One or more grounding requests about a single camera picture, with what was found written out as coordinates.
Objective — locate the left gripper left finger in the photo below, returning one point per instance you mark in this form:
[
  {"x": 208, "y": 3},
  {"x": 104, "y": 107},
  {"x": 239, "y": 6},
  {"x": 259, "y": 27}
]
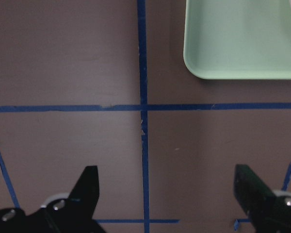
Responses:
[{"x": 74, "y": 213}]

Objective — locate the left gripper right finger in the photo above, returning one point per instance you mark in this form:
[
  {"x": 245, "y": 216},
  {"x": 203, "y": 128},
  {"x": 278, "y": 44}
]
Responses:
[{"x": 269, "y": 211}]

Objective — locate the mint green tray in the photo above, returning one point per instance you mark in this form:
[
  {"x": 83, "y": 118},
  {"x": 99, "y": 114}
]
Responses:
[{"x": 238, "y": 39}]

